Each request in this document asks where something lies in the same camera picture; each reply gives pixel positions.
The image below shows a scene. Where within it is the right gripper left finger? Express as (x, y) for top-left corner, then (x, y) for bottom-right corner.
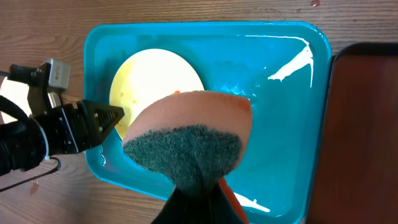
(151, 187), (216, 224)

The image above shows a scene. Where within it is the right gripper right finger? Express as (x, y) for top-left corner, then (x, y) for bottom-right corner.
(218, 177), (249, 224)

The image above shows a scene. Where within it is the yellow-green plate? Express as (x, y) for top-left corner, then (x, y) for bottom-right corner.
(109, 49), (204, 138)
(1, 78), (32, 116)

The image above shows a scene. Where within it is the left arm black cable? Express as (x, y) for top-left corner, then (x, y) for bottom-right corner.
(0, 157), (62, 193)

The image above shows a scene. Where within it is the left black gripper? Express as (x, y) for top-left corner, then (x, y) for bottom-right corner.
(31, 100), (124, 156)

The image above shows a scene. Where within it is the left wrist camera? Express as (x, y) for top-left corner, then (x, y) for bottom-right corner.
(7, 58), (71, 116)

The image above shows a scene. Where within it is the teal plastic tray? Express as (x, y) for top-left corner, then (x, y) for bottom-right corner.
(83, 21), (331, 223)

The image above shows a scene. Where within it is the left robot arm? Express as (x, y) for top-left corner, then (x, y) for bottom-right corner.
(1, 96), (124, 175)

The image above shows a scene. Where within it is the black tray with red water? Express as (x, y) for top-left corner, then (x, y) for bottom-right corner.
(307, 42), (397, 223)

